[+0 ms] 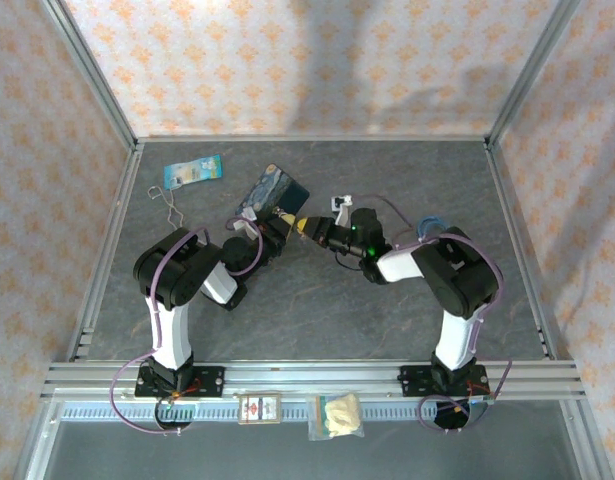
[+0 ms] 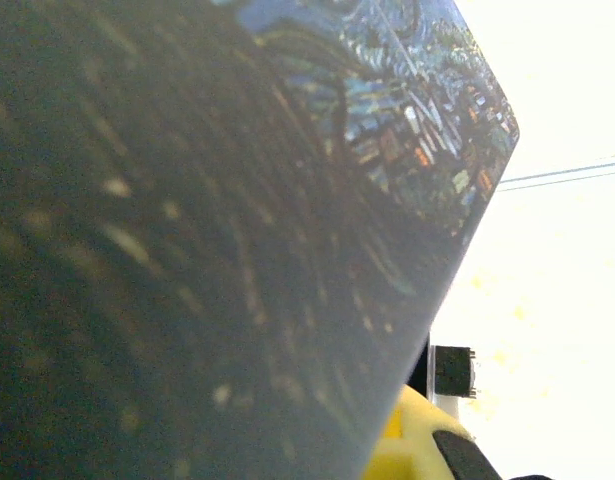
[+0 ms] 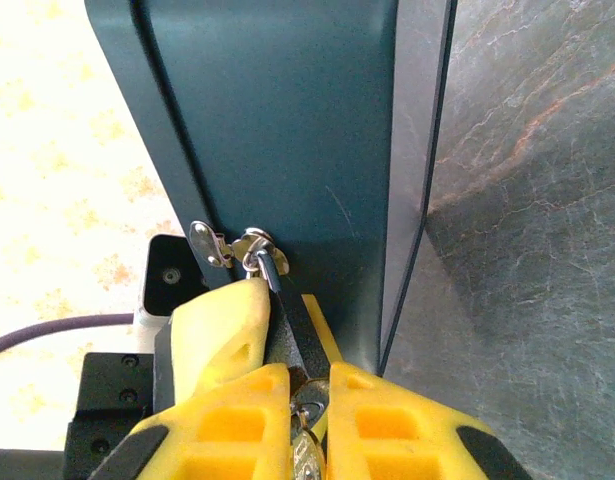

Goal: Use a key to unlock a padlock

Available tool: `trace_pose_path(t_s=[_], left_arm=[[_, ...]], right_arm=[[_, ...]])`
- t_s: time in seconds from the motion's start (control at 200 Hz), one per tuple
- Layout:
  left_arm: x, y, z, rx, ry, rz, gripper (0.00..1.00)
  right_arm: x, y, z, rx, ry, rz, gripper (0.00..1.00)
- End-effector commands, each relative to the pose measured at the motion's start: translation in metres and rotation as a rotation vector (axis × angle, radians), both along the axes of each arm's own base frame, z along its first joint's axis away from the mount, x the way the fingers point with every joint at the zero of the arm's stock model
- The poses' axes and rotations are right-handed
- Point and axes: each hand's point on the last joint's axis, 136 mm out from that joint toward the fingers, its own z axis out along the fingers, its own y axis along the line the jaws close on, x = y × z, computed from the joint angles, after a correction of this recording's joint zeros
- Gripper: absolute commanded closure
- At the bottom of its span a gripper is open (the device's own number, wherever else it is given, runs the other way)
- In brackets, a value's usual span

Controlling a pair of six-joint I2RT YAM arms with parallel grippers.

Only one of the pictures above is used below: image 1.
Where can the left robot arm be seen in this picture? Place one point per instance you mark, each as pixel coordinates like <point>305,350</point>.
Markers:
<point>169,280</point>

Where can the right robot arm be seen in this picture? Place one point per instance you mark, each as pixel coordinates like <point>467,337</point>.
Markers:
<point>457,280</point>

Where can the starry night print box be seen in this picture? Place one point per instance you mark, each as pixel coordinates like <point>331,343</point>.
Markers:
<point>272,192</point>

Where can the blue plastic packet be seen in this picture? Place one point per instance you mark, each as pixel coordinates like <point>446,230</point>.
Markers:
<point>193,171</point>

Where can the small printed card box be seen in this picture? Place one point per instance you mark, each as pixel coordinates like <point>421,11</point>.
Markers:
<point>258,408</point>

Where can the clear bag with beige contents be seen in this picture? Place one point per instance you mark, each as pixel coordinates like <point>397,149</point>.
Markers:
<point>339,412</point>

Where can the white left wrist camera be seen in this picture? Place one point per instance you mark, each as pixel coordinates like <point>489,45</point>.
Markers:
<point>245,221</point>

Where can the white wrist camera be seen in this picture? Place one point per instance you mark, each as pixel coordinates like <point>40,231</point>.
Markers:
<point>341,207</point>
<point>245,221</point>

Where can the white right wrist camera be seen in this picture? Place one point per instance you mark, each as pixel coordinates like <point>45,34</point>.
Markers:
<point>341,207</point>

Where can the aluminium table back rail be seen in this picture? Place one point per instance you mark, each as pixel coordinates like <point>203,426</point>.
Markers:
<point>312,138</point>

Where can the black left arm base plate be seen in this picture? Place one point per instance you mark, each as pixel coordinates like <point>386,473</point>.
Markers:
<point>209,381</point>

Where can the aluminium front mounting rail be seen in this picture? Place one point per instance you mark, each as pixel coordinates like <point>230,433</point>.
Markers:
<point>312,375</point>

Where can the aluminium table side rail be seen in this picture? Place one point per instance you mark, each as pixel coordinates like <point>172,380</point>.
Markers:
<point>104,260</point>
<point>522,260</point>

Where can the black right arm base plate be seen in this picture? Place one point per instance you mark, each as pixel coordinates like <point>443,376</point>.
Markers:
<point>417,381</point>

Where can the aluminium frame corner post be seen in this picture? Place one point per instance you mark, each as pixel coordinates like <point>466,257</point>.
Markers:
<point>94,80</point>
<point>529,75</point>

